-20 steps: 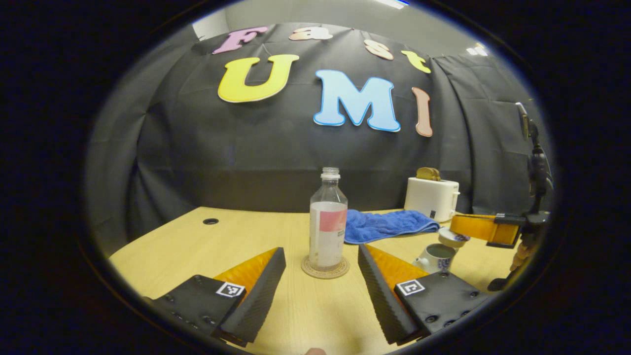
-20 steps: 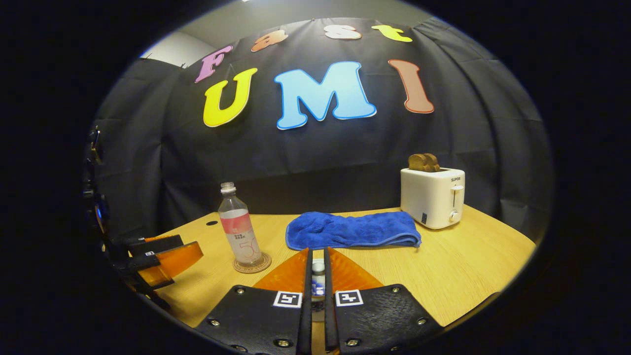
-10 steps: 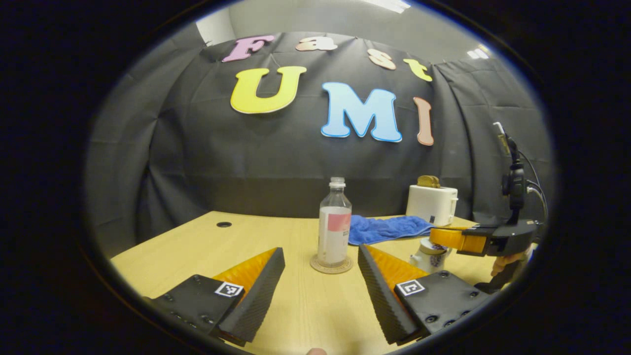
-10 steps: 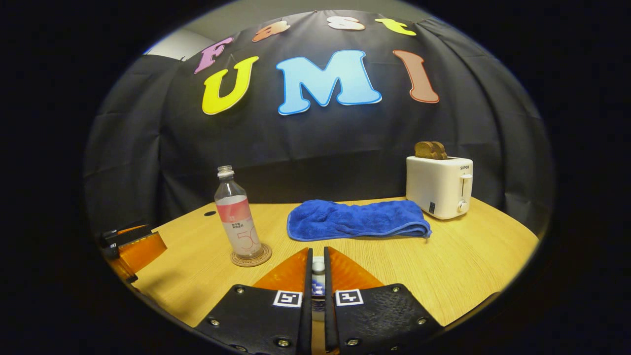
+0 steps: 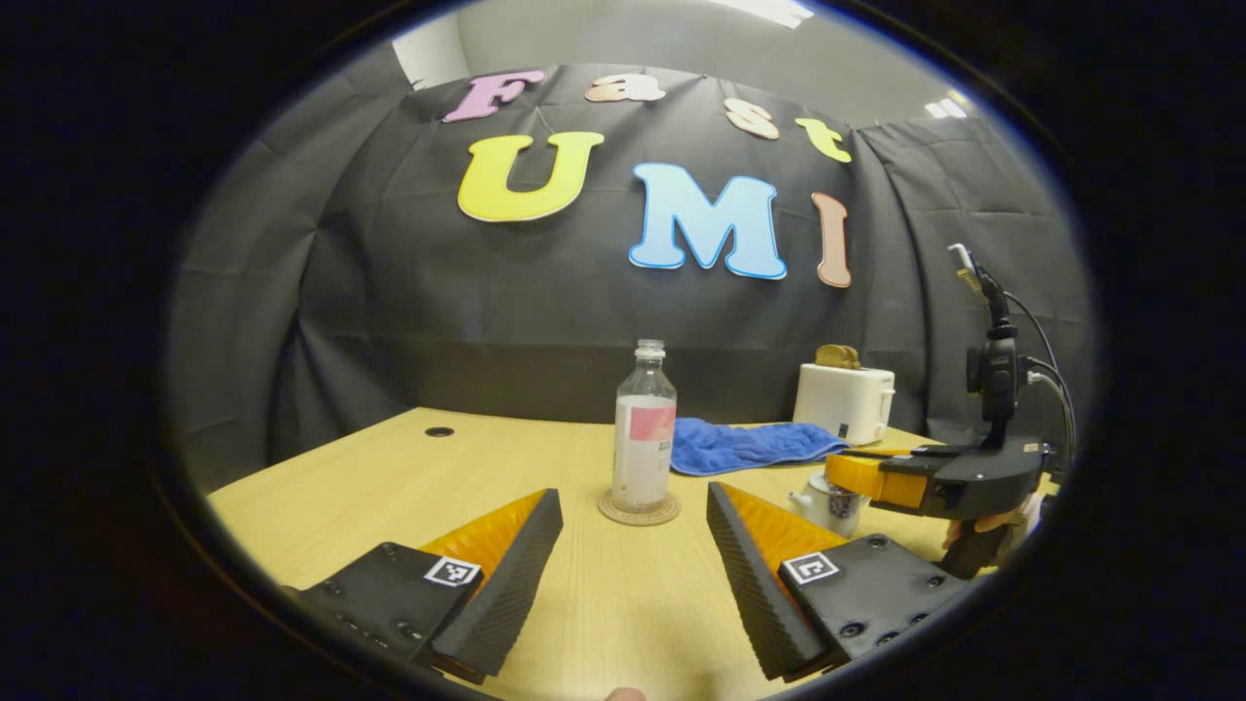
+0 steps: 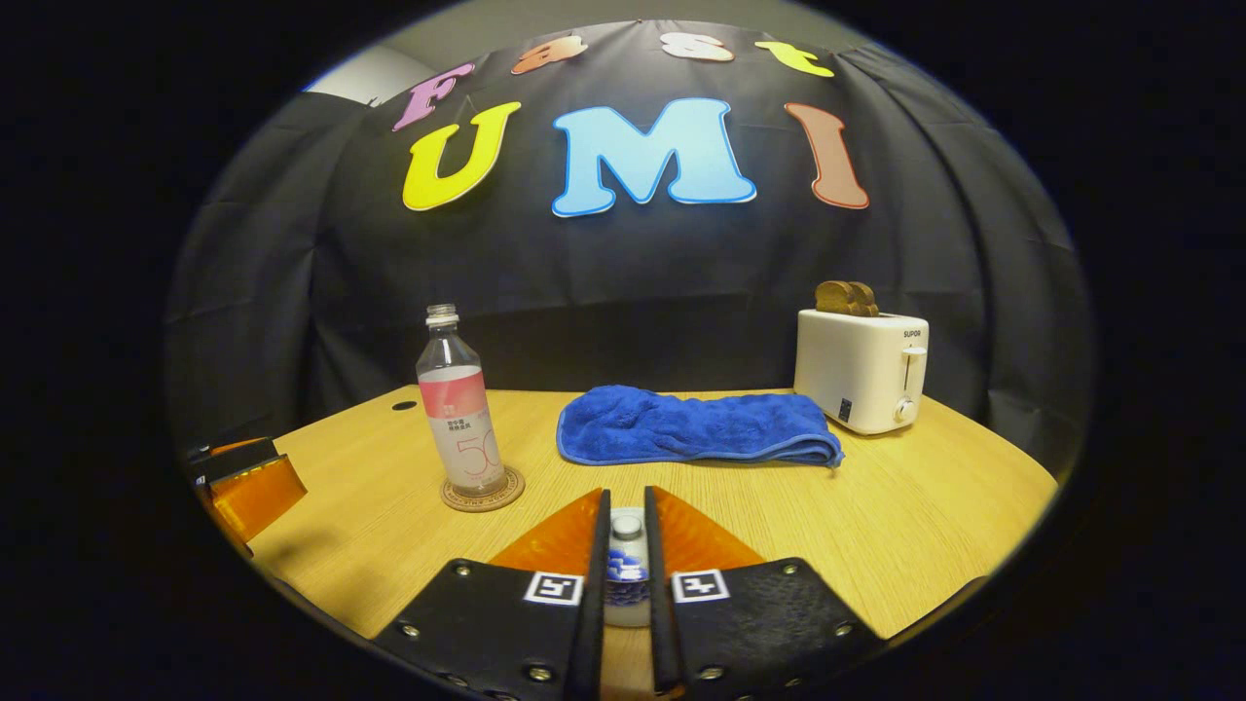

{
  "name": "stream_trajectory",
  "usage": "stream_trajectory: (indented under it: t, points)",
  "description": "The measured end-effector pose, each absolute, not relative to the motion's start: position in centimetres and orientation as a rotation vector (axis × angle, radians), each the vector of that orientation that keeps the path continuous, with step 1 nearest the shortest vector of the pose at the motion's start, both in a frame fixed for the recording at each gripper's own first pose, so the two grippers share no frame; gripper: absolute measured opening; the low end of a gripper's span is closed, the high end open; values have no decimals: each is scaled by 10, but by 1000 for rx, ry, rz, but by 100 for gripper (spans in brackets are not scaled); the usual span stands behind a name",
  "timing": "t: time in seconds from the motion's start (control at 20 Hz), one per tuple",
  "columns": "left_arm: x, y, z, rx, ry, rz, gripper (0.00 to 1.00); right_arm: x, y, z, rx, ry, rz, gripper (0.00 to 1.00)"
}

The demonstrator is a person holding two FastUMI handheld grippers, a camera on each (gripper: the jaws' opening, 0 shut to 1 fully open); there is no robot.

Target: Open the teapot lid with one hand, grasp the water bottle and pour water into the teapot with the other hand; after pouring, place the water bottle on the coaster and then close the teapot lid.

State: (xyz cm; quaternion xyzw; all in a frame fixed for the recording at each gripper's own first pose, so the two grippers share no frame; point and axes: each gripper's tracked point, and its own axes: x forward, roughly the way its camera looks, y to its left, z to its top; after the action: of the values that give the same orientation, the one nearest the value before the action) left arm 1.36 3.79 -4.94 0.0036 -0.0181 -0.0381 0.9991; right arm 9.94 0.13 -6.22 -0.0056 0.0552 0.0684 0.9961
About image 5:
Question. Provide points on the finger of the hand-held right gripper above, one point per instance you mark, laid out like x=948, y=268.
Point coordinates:
x=861, y=479

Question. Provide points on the black backdrop cloth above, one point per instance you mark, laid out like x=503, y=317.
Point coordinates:
x=438, y=321

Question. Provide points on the round wooden coaster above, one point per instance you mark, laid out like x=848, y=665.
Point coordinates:
x=623, y=518

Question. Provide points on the long ceiling light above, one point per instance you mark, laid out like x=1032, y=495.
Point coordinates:
x=769, y=8

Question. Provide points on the small ceiling light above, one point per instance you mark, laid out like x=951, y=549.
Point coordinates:
x=946, y=105

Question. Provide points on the brown toast slice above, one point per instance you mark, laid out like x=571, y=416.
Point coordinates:
x=839, y=356

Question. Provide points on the white blue patterned teacup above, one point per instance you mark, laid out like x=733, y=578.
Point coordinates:
x=827, y=506

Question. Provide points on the white toaster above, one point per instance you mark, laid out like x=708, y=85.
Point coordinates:
x=842, y=404

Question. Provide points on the clear plastic water bottle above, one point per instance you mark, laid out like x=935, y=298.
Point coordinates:
x=644, y=458

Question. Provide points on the blue towel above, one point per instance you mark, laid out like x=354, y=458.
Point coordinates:
x=740, y=446

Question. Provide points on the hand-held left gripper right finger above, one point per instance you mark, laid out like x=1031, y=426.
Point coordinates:
x=754, y=584

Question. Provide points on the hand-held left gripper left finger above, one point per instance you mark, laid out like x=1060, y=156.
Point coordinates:
x=506, y=589

